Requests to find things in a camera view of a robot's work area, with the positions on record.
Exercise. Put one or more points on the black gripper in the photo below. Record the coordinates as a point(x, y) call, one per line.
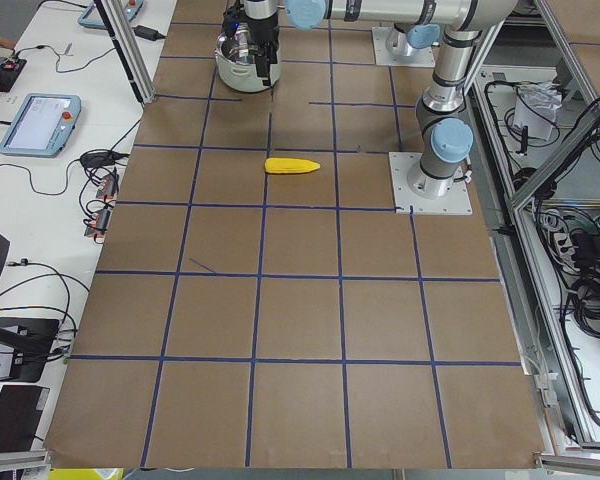
point(260, 26)

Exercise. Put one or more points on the white steel cooking pot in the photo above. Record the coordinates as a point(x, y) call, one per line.
point(243, 77)

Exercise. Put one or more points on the yellow corn cob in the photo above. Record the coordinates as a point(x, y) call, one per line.
point(290, 166)

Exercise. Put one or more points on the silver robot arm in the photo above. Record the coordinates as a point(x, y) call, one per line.
point(247, 52)
point(447, 140)

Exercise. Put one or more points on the black power adapter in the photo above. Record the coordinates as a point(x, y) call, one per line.
point(148, 33)

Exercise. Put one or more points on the near blue teach pendant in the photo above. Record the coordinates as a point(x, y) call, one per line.
point(42, 125)

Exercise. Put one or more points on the brown paper table cover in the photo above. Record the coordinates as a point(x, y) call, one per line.
point(243, 319)

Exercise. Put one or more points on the white crumpled paper bag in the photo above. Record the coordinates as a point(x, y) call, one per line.
point(536, 109)

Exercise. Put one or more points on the black monitor stand base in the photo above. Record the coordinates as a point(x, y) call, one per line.
point(25, 347)

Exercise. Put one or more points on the black box device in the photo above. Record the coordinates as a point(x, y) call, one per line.
point(21, 407)

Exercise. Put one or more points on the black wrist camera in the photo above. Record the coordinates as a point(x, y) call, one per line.
point(232, 17)

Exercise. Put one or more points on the aluminium frame post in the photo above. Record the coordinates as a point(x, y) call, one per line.
point(124, 42)

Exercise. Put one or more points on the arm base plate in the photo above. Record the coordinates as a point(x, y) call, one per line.
point(416, 193)
point(409, 46)

